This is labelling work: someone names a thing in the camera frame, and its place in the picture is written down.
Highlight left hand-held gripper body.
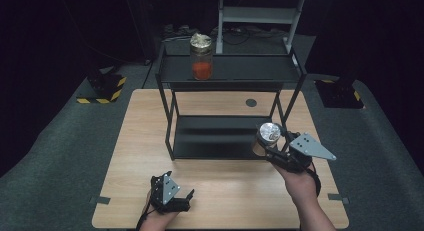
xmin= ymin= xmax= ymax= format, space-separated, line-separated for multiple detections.
xmin=149 ymin=173 xmax=193 ymax=215

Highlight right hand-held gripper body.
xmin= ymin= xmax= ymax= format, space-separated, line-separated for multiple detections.
xmin=273 ymin=131 xmax=337 ymax=174

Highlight glass jar with silver lid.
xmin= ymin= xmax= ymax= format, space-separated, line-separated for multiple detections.
xmin=251 ymin=122 xmax=284 ymax=158

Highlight black two-tier metal rack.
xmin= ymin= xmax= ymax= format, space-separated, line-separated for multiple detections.
xmin=155 ymin=44 xmax=308 ymax=163

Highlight glass jar with gold lid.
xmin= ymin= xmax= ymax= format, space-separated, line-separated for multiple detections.
xmin=189 ymin=32 xmax=214 ymax=81

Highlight person's left hand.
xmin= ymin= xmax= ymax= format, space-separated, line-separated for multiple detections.
xmin=139 ymin=194 xmax=179 ymax=231

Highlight person's right hand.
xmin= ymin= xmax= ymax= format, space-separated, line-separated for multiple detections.
xmin=273 ymin=163 xmax=318 ymax=202

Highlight grey tape strip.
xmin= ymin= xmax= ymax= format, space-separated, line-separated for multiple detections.
xmin=89 ymin=195 xmax=112 ymax=206
xmin=327 ymin=192 xmax=350 ymax=205

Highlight yellow-black striped stand base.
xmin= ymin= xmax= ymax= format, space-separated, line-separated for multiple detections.
xmin=76 ymin=72 xmax=128 ymax=105
xmin=314 ymin=78 xmax=365 ymax=109

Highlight power strip with plugs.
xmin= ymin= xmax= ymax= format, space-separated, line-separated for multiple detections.
xmin=162 ymin=23 xmax=196 ymax=39

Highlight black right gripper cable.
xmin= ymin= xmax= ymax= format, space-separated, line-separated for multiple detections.
xmin=305 ymin=167 xmax=323 ymax=198

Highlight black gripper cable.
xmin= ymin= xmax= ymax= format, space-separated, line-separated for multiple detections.
xmin=134 ymin=190 xmax=158 ymax=231
xmin=305 ymin=167 xmax=323 ymax=198

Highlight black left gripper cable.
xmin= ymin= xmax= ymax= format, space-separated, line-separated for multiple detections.
xmin=134 ymin=190 xmax=158 ymax=231

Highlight black floor cable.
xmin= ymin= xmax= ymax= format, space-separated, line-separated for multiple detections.
xmin=210 ymin=25 xmax=288 ymax=46

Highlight white metal stand frame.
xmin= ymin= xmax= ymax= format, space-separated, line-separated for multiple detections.
xmin=215 ymin=0 xmax=308 ymax=67

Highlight white floor cable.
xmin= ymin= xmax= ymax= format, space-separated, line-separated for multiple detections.
xmin=163 ymin=34 xmax=192 ymax=43

